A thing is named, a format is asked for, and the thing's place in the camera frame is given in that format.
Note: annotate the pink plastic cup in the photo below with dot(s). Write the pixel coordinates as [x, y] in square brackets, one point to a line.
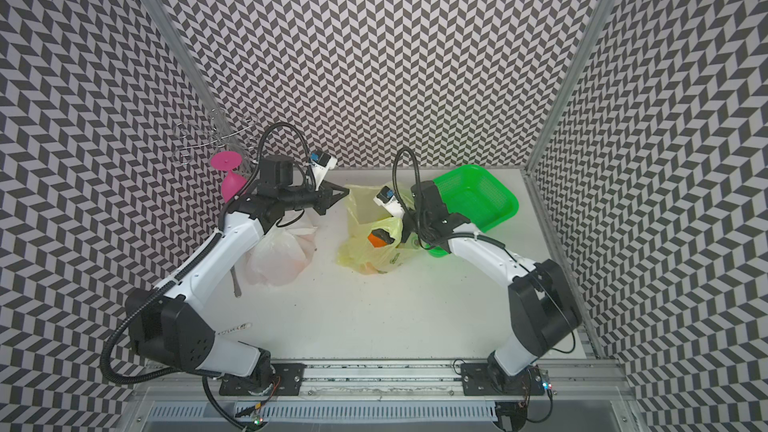
[232, 183]

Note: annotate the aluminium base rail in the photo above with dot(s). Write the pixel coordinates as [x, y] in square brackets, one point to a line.
[448, 394]

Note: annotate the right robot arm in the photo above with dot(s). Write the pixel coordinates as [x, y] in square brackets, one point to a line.
[543, 309]

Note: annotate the white plastic bag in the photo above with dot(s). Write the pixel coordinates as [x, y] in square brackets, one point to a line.
[280, 257]

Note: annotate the wire rack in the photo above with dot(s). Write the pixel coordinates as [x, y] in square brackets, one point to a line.
[195, 141]

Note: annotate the orange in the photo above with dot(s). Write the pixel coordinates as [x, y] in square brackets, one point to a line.
[380, 238]

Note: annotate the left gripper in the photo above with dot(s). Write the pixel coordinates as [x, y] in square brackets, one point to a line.
[326, 196]

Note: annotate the yellow green plastic bag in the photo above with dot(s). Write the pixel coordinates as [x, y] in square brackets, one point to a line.
[364, 216]

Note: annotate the aluminium corner post right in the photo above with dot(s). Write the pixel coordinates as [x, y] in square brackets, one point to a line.
[587, 43]

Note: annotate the metal knife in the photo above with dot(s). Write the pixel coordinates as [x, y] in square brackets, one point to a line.
[236, 285]

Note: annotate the aluminium corner post left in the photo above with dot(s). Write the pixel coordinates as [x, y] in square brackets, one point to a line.
[179, 51]

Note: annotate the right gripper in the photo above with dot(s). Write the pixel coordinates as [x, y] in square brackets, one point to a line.
[381, 233]

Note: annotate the aluminium corner post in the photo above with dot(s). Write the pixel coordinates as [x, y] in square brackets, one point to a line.
[587, 43]
[179, 51]

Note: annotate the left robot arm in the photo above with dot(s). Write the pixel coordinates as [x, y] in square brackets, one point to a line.
[165, 324]

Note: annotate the green plastic basket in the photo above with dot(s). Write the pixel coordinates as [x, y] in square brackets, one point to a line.
[471, 191]

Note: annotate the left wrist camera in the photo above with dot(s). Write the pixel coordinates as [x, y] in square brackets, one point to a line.
[321, 163]

